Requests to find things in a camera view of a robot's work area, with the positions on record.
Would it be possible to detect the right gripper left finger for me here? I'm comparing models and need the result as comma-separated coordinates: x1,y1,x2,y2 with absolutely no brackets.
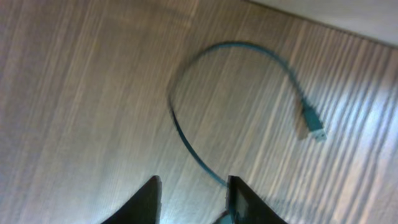
102,175,162,224

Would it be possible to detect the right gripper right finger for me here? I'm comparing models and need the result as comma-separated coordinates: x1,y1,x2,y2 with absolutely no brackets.
226,175,287,224

